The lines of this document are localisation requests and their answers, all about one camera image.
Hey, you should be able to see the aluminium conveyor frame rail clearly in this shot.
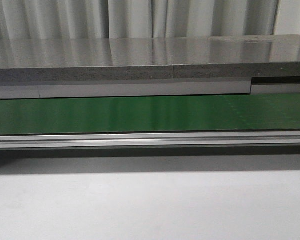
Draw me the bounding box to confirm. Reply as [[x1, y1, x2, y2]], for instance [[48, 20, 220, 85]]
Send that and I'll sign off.
[[0, 130, 300, 150]]

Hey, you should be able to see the grey stone counter slab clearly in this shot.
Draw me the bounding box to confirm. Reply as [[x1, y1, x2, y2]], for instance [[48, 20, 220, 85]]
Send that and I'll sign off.
[[0, 35, 300, 85]]

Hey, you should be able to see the green conveyor belt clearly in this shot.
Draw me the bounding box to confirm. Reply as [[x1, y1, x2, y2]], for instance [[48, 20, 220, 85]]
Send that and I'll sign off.
[[0, 93, 300, 135]]

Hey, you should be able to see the white pleated curtain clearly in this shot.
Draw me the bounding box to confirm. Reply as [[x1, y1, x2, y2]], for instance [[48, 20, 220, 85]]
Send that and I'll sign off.
[[0, 0, 300, 40]]

